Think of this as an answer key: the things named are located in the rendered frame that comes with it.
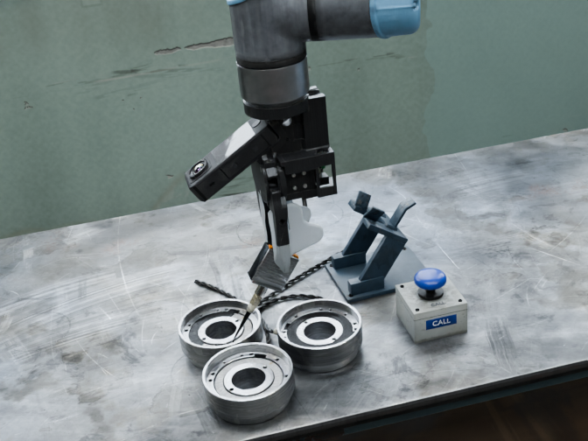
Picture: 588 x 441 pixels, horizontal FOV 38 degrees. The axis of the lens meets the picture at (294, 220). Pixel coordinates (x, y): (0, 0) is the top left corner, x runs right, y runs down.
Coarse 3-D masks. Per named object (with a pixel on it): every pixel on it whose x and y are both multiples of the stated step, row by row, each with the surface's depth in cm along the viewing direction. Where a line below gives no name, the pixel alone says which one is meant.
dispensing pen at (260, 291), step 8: (264, 248) 100; (272, 248) 99; (256, 256) 101; (256, 264) 100; (248, 272) 101; (256, 288) 101; (264, 288) 101; (256, 296) 101; (248, 304) 102; (256, 304) 102; (248, 312) 102; (240, 328) 103
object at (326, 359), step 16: (304, 304) 108; (320, 304) 109; (336, 304) 108; (288, 320) 107; (320, 320) 106; (336, 320) 106; (352, 320) 106; (304, 336) 104; (320, 336) 107; (336, 336) 103; (352, 336) 101; (288, 352) 102; (304, 352) 100; (320, 352) 100; (336, 352) 100; (352, 352) 102; (304, 368) 102; (320, 368) 102; (336, 368) 102
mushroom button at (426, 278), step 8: (416, 272) 106; (424, 272) 105; (432, 272) 105; (440, 272) 105; (416, 280) 105; (424, 280) 104; (432, 280) 104; (440, 280) 104; (424, 288) 104; (432, 288) 104
